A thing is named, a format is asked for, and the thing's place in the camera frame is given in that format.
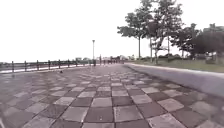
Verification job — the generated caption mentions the distant buildings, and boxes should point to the distant buildings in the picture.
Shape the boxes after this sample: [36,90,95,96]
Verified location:
[73,55,101,63]

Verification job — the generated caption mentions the chequered paving slab path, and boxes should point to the chequered paving slab path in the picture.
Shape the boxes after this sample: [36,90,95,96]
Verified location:
[0,63,224,128]

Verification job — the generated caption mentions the row of trees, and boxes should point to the row of trees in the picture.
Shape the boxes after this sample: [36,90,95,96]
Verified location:
[116,0,224,65]

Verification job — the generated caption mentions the grass strip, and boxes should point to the grass strip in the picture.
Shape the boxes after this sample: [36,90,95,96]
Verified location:
[133,58,224,74]

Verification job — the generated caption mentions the building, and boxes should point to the building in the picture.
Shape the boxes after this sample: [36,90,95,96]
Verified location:
[203,23,224,34]

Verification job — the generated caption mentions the lamp post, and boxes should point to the lamp post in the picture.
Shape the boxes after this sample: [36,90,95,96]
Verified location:
[91,39,96,67]

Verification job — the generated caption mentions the dark post railing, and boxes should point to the dark post railing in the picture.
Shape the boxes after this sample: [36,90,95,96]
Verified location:
[0,58,119,74]

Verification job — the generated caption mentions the low grey concrete wall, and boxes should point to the low grey concrete wall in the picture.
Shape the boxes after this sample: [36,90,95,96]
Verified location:
[123,62,224,98]

